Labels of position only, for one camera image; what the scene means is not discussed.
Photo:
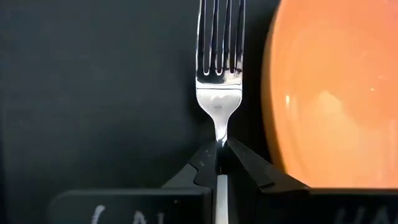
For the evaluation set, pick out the orange plate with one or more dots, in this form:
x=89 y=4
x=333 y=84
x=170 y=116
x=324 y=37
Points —
x=335 y=93

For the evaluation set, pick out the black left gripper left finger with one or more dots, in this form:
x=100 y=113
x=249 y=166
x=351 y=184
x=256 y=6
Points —
x=205 y=168

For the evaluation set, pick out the dark plastic tray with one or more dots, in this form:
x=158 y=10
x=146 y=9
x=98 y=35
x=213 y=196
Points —
x=93 y=93

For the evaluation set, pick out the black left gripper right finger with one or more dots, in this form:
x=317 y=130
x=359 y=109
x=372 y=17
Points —
x=248 y=168

